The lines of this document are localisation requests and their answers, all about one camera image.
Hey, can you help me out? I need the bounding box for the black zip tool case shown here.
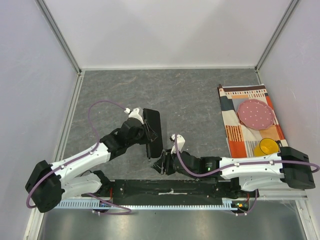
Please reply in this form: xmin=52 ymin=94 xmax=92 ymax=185
xmin=143 ymin=108 xmax=163 ymax=159

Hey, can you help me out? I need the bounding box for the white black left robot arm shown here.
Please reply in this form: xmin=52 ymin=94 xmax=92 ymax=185
xmin=25 ymin=116 xmax=163 ymax=213

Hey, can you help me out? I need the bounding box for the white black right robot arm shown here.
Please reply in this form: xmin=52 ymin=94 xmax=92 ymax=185
xmin=152 ymin=146 xmax=320 ymax=197

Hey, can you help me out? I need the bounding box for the colourful patterned cloth mat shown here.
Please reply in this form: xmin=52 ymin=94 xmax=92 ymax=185
xmin=217 ymin=84 xmax=288 ymax=158

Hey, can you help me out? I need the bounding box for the pink dotted plate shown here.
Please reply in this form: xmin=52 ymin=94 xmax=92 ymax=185
xmin=237 ymin=99 xmax=275 ymax=130

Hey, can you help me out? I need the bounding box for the yellow plastic bowl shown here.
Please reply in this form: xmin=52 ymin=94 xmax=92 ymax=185
xmin=253 ymin=138 xmax=280 ymax=157

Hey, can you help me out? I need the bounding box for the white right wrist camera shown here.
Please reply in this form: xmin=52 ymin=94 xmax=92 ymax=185
xmin=170 ymin=134 xmax=186 ymax=154

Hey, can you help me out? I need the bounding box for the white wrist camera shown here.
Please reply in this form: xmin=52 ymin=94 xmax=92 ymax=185
xmin=124 ymin=107 xmax=144 ymax=124
xmin=170 ymin=134 xmax=186 ymax=154

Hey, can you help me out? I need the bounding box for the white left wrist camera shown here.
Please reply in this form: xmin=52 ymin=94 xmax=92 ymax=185
xmin=124 ymin=107 xmax=144 ymax=124

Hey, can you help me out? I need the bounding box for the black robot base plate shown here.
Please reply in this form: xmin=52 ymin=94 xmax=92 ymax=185
xmin=94 ymin=179 xmax=259 ymax=199

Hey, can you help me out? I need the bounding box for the light blue cable duct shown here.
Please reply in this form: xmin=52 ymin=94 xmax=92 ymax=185
xmin=55 ymin=197 xmax=238 ymax=211

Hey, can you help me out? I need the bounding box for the aluminium frame post left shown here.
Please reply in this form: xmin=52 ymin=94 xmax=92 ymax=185
xmin=35 ymin=0 xmax=82 ymax=75

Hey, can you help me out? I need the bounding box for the aluminium frame post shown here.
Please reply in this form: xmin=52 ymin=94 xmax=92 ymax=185
xmin=35 ymin=0 xmax=82 ymax=75
xmin=254 ymin=0 xmax=300 ymax=74

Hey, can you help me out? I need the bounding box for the aluminium frame post right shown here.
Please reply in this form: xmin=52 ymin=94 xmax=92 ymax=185
xmin=254 ymin=0 xmax=300 ymax=74

